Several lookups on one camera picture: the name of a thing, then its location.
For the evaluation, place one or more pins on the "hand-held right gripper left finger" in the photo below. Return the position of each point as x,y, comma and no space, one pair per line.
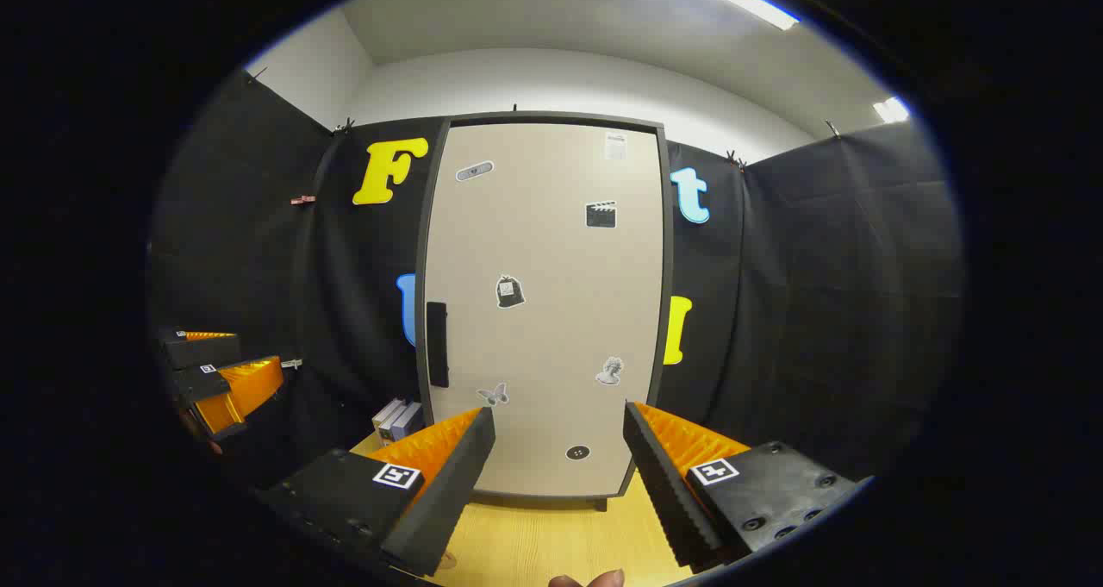
448,501

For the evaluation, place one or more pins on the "grey spine book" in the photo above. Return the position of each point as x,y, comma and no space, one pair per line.
396,421

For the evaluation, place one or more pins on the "black cloth clip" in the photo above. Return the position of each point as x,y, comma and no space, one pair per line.
831,128
256,74
734,160
345,126

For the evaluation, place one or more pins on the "small ceiling light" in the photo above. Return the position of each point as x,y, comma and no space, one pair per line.
892,109

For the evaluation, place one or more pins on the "black backdrop cloth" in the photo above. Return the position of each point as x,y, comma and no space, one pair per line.
819,311

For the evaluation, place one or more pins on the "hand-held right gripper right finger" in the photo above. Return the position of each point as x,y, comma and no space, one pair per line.
668,492

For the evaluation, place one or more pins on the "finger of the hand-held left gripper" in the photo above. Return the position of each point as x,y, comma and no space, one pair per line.
237,393
202,348

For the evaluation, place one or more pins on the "white spine book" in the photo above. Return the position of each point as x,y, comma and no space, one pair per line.
385,416

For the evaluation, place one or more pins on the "blue-grey spine book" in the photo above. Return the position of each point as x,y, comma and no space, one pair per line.
408,421

